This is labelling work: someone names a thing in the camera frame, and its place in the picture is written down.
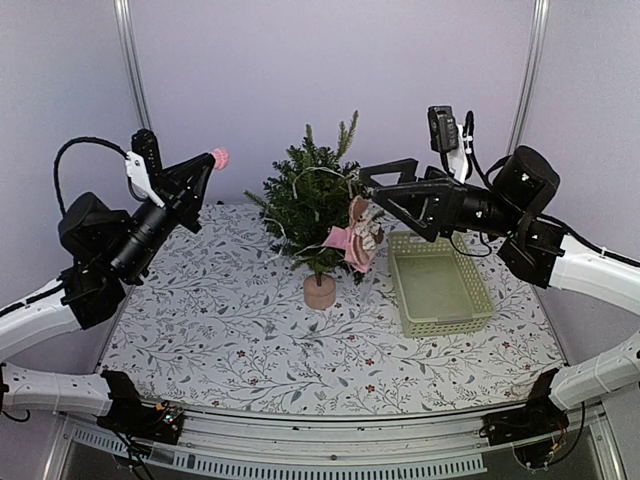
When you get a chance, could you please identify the clear battery box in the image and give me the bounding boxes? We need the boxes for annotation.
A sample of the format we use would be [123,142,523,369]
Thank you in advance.
[359,275,373,304]

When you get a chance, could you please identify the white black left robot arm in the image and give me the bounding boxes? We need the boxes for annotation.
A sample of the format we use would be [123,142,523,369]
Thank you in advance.
[1,149,229,434]

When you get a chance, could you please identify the aluminium front rail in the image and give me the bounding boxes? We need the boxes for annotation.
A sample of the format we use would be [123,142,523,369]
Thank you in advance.
[43,401,631,479]

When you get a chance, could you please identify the pink bow ornaments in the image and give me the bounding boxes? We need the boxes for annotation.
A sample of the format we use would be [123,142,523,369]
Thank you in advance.
[321,195,384,274]

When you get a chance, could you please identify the left aluminium frame post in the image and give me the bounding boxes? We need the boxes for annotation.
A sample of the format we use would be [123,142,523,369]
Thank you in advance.
[113,0,176,214]

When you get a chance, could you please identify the right aluminium frame post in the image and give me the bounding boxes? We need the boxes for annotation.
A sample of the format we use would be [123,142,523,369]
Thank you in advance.
[506,0,551,154]

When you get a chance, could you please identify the aluminium frame post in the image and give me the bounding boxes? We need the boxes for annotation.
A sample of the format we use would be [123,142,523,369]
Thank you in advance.
[113,0,176,214]
[506,0,551,154]

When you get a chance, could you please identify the gold bell sprig ornament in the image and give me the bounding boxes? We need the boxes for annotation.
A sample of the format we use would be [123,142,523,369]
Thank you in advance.
[347,175,373,200]

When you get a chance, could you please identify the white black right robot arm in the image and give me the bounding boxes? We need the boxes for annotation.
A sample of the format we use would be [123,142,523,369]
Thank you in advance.
[360,146,639,436]

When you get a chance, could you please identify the floral white table mat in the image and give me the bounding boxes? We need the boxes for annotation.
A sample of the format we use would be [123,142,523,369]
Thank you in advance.
[101,205,564,416]

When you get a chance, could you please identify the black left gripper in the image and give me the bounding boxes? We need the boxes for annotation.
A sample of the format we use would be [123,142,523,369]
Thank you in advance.
[106,152,214,281]

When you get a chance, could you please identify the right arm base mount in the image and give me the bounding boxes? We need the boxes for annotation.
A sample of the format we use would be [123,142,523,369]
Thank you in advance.
[478,400,586,472]

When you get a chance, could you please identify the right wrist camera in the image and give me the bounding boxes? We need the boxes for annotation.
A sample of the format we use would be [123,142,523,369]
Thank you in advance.
[426,106,473,184]

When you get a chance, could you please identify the small pink cupcake ornament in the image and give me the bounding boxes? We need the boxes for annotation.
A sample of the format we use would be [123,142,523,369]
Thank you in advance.
[211,148,230,171]

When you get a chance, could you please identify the small green christmas tree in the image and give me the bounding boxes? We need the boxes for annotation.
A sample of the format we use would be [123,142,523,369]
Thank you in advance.
[244,112,384,310]

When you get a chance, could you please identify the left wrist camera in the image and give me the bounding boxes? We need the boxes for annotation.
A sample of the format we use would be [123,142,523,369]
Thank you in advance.
[125,129,165,208]

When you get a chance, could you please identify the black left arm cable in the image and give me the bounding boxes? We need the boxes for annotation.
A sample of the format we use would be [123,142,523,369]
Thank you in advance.
[53,137,129,216]

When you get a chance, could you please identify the clear wire fairy lights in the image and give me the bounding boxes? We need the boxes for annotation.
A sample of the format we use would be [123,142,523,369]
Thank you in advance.
[263,167,356,258]

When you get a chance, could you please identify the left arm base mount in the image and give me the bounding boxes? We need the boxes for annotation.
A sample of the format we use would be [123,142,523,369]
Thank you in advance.
[96,399,184,445]

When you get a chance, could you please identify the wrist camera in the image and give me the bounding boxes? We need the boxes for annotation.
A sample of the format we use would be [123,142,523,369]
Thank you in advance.
[125,129,165,208]
[426,106,473,184]

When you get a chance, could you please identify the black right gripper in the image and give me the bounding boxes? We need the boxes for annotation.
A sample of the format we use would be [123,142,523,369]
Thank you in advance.
[360,157,520,240]

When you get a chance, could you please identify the pale green perforated basket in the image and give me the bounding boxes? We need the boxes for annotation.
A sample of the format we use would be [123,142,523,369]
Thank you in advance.
[388,231,495,338]

